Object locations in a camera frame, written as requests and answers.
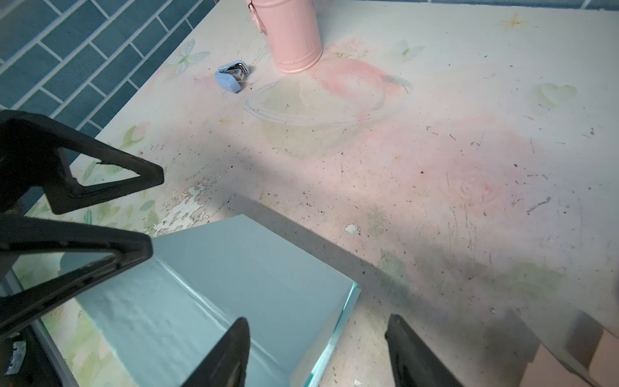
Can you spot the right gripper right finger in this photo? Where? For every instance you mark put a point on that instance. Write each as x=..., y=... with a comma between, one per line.
x=412, y=362

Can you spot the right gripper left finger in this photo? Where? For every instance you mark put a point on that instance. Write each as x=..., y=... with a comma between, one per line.
x=226, y=364

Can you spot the light blue paper box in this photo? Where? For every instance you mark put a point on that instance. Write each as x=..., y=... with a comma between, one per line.
x=162, y=317

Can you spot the pink flat paper box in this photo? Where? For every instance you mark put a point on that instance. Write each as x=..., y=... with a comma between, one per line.
x=584, y=355

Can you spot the pink pencil bucket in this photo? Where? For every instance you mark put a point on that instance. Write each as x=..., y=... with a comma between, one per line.
x=292, y=32

